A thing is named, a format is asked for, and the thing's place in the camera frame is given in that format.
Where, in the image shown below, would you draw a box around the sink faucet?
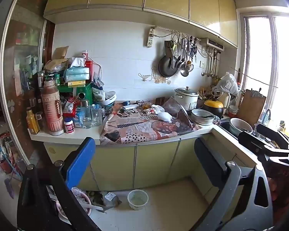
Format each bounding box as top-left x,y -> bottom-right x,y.
262,109 -> 271,126

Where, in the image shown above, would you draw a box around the glass jar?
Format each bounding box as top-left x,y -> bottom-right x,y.
80,100 -> 92,129

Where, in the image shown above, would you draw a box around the clear plastic bag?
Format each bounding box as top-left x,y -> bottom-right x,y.
163,97 -> 195,128

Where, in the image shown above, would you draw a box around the row of hanging utensils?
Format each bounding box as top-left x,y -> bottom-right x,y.
170,34 -> 198,77

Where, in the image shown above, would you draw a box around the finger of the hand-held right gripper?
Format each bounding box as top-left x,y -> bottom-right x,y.
256,124 -> 289,148
238,131 -> 289,159

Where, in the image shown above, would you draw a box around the yellow oil bottle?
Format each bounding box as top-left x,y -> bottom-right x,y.
26,107 -> 40,135

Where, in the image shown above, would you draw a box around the pink bowl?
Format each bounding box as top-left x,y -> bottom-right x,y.
56,187 -> 92,220

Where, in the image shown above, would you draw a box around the wooden cutting board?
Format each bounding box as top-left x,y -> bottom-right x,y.
236,89 -> 267,127

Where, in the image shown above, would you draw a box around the yellow lower cabinets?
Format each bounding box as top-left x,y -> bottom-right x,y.
43,132 -> 262,199

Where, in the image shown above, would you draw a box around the white serving dish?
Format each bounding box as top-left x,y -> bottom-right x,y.
103,91 -> 117,106

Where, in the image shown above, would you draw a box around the white rice cooker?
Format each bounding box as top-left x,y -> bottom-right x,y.
175,86 -> 199,111

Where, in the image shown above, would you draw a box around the grey foil packet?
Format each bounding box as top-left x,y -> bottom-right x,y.
103,192 -> 122,209

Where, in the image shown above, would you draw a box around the newspaper print table cover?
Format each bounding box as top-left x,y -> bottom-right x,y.
100,101 -> 203,145

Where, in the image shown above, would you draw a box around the glass mug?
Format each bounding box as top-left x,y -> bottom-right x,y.
90,104 -> 103,126

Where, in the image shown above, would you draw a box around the white pill bottle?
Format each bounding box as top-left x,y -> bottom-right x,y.
64,117 -> 75,134

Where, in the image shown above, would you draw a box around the metal wall pipes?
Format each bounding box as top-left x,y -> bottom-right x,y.
202,50 -> 220,78

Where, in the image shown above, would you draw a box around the yellow and black pot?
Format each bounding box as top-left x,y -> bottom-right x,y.
203,99 -> 224,119

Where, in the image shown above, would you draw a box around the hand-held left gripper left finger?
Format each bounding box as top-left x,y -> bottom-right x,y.
17,137 -> 102,231

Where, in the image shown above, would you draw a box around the red snack packet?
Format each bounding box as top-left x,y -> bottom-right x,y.
63,96 -> 81,119

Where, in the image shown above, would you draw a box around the light blue carton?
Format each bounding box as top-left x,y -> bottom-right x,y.
74,108 -> 84,128

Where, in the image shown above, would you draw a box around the white plastic tub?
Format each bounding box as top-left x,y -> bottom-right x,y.
127,189 -> 149,211

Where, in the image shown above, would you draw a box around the black hanging wok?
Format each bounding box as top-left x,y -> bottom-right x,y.
158,56 -> 178,78

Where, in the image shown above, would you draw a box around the tissue pack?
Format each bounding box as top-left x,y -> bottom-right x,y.
64,58 -> 90,82

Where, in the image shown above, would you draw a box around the green box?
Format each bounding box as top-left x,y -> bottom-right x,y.
59,83 -> 93,101

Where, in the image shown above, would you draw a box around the red tin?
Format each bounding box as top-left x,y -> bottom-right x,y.
84,60 -> 94,80

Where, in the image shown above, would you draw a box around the white wall-mounted appliance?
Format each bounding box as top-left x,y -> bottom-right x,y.
199,38 -> 225,52

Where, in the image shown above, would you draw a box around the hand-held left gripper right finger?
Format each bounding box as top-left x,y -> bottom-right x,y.
190,137 -> 274,231

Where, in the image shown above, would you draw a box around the small crumpled white bag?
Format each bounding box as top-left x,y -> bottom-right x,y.
157,112 -> 173,123

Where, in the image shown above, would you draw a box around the window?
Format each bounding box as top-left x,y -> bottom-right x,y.
241,12 -> 289,136

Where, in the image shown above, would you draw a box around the pink thermos flask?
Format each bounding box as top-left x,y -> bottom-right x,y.
40,79 -> 64,136

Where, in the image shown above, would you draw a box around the glass sliding door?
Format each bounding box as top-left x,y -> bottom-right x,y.
0,0 -> 56,165

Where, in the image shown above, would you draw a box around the white plastic bag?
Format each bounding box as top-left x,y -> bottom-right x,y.
211,72 -> 239,97

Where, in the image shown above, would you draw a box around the white power strip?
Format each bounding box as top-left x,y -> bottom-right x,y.
146,28 -> 156,48

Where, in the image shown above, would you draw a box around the white bowl with green rim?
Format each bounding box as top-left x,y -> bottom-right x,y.
229,118 -> 253,136

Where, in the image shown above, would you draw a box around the brown paper bag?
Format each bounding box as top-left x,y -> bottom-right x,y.
44,46 -> 70,73

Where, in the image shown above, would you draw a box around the metal basin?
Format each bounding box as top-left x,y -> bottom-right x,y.
191,109 -> 215,126

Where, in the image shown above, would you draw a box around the crumpled white tissue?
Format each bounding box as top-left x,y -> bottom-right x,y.
144,104 -> 165,115

